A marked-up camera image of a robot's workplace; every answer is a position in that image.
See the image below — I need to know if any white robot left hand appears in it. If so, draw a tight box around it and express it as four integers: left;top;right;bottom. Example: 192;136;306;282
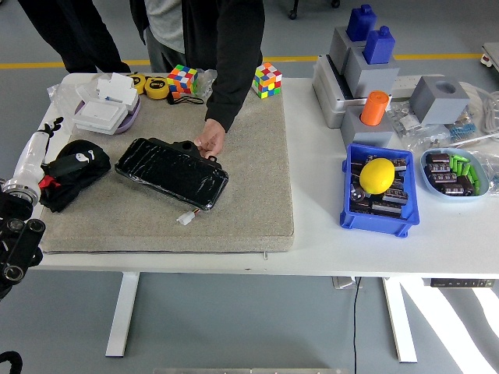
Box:
9;116;101;194

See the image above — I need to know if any person's hand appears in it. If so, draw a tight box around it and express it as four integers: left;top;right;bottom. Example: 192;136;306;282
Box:
193;118;227;157

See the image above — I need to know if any black rag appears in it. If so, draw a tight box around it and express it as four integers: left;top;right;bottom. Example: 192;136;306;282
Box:
38;139;112;213

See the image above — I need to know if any black table control panel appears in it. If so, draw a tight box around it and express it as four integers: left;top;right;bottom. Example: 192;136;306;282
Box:
430;279;494;290

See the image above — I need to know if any clear plastic bag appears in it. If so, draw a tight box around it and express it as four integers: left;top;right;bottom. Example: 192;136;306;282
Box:
46;82;79;106
193;69;218;99
473;150;499;196

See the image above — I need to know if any grey-brown mat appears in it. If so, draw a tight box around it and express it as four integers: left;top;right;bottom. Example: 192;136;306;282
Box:
38;87;295;255

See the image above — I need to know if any colourful puzzle cube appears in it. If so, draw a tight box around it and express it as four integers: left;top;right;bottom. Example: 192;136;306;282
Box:
166;64;199;99
252;62;283;100

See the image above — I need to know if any yellow tape measure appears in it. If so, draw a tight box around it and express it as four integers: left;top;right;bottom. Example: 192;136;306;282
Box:
144;76;171;101
126;72;148;96

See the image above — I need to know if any person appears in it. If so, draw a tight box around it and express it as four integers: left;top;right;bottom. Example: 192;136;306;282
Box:
130;0;266;133
17;0;132;74

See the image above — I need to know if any purple bowl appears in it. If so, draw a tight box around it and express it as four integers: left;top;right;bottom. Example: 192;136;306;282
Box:
73;93;141;136

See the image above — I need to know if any flat white box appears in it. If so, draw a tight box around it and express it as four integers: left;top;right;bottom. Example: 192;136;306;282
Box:
73;99;129;133

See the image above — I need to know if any open white cardboard box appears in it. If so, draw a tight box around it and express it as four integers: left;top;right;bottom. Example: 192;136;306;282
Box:
76;72;138;108

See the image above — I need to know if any light grey plastic case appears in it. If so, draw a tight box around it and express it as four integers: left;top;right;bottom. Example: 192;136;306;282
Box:
311;54;370;129

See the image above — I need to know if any grey block with orange cylinder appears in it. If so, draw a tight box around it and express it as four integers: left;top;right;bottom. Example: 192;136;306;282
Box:
341;107;395;148

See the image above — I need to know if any grey block with blue bottle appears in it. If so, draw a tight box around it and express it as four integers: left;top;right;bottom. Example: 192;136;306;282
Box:
328;26;367;75
345;46;401;99

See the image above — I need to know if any orange cylinder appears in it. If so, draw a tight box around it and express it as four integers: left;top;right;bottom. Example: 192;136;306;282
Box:
359;90;391;127

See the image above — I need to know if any yellow lemon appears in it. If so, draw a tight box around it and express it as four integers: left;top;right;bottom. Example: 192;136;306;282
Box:
359;158;396;195

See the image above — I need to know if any white table leg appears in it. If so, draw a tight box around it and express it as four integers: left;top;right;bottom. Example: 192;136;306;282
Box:
104;272;140;358
381;277;418;364

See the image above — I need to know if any blue bottle-shaped block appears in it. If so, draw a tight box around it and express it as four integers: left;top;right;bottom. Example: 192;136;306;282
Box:
363;26;396;65
346;4;378;42

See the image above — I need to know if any clear bag of small parts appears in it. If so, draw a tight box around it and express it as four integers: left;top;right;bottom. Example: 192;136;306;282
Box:
388;99;426;137

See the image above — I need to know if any blue plastic bin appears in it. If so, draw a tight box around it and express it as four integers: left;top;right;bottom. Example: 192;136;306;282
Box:
339;143;421;238

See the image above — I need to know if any clear bag of metal parts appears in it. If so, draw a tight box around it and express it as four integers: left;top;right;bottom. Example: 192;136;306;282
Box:
407;124;453;153

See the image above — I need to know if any grey block with round hole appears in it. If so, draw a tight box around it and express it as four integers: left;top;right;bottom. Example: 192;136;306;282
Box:
409;76;472;125

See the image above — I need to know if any bag of blue resistors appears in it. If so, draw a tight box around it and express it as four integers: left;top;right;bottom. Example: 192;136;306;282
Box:
448;112;481;143

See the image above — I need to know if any white thin rod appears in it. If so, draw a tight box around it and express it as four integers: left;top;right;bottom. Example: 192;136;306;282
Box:
451;132;499;148

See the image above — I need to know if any light blue tray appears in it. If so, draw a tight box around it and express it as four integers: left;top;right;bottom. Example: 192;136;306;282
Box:
419;146;490;203

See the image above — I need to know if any white cart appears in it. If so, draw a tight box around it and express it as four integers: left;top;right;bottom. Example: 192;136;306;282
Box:
480;41;499;74

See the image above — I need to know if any black wrist strap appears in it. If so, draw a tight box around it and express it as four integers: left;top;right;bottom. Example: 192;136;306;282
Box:
167;94;205;106

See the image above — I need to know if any white wire connector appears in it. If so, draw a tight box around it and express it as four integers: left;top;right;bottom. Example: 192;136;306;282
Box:
175;209;203;226

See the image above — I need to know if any silver under-table bracket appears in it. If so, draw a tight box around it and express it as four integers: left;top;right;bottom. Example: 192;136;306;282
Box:
331;276;364;290

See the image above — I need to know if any black hanging cable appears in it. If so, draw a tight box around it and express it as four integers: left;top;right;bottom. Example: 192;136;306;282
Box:
352;277;363;374

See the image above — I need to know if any white coiled cable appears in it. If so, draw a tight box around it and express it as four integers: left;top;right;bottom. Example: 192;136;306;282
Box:
459;81;499;136

